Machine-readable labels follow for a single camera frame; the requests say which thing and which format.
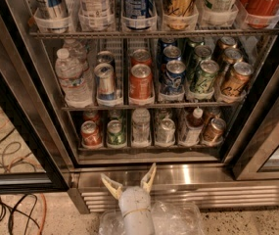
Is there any silver blue can front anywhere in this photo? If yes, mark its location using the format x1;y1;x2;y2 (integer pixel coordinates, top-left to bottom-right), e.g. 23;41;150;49
94;63;116;101

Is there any left sliding glass door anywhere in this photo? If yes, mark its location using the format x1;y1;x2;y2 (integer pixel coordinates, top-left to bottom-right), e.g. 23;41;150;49
0;74;69;194

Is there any orange soda can front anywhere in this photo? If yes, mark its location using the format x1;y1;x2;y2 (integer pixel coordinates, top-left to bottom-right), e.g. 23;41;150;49
129;64;152;100

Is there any tall blue silver can top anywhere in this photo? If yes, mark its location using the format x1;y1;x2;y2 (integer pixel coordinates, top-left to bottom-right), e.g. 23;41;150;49
34;0;69;33

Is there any copper can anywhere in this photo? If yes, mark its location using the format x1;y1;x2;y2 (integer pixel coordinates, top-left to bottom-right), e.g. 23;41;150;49
203;117;226;142
205;107;221;119

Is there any red can bottom rear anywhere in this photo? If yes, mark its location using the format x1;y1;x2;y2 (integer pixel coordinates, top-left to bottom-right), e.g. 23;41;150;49
83;110;101;123

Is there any green can bottom front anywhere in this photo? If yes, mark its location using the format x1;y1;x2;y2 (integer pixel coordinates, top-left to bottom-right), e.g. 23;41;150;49
107;119;125;146

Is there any green can middle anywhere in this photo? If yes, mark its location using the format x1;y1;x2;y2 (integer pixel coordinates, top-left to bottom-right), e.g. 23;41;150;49
190;45;212;67

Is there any green can bottom rear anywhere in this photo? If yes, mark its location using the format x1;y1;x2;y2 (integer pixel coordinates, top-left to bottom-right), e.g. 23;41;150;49
109;110;124;121

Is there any front water bottle middle shelf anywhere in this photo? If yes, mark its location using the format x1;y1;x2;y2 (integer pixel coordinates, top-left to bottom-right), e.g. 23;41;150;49
55;48;92;108

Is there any tall gold can top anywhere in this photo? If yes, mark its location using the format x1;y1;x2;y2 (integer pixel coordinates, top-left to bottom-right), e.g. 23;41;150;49
163;0;196;30

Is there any copper can bottom front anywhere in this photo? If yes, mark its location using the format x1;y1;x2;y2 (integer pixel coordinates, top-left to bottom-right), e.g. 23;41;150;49
203;117;226;142

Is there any copper can bottom rear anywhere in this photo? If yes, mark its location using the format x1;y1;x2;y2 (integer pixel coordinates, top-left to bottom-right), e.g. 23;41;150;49
205;107;221;119

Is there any red cola can top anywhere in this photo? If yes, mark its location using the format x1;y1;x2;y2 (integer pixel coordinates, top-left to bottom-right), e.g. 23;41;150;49
239;0;279;28

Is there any clear water bottle bottom shelf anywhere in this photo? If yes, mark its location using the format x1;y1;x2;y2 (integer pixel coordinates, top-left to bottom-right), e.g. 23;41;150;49
132;108;151;147

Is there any gold can middle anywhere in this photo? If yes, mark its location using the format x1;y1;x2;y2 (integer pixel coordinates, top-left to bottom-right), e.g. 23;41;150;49
218;47;243;71

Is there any silver blue can rear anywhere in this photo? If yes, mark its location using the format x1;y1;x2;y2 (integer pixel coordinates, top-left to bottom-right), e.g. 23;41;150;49
96;51;115;66

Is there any white label bottle top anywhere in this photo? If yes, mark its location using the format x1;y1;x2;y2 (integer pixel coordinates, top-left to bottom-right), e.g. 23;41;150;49
80;0;115;30

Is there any green white can top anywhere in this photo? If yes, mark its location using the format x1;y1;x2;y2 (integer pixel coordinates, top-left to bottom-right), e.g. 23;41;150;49
201;0;238;25

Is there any stainless steel fridge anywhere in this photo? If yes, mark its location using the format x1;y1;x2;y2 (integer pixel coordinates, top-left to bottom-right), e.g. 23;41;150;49
0;0;279;213

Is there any gold can front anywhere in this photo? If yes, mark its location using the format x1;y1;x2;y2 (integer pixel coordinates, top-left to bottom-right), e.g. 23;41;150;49
220;62;254;97

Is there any silver can bottom front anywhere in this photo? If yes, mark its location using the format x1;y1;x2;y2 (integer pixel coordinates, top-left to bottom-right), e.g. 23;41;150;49
156;118;175;146

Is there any orange soda can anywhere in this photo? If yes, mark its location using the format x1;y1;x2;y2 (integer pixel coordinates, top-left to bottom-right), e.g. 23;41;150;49
129;64;152;100
130;49;152;66

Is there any blue can middle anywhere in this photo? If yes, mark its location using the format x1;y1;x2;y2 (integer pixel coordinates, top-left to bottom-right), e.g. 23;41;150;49
162;45;181;65

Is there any right sliding glass door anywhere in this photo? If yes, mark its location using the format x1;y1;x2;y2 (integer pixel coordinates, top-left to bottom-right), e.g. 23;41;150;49
233;65;279;181

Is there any silver can bottom rear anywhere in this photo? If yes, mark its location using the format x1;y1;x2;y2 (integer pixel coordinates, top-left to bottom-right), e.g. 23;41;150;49
156;108;172;119

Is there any rear water bottle middle shelf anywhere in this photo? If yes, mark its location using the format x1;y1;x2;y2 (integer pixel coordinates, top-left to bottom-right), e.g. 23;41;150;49
63;39;89;71

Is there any brown juice bottle white cap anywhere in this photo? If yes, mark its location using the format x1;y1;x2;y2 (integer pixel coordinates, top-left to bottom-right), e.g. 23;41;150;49
178;108;204;147

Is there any blue white can top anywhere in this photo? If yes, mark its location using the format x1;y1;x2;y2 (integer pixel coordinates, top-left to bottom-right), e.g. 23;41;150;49
123;0;154;30

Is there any orange soda can rear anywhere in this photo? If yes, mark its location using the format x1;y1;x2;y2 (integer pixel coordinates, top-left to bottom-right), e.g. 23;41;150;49
130;49;152;66

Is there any gold can rear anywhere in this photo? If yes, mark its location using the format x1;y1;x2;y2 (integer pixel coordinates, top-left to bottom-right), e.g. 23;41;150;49
215;36;237;53

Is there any red can bottom front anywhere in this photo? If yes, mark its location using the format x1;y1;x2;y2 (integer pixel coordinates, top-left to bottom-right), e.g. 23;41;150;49
80;120;102;146

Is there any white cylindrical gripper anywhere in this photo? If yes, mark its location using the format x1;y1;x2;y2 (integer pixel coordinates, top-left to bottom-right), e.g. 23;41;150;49
101;164;157;235

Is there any sliding glass door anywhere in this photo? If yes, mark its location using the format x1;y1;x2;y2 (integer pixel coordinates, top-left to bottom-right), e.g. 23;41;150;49
0;74;69;194
233;65;279;181

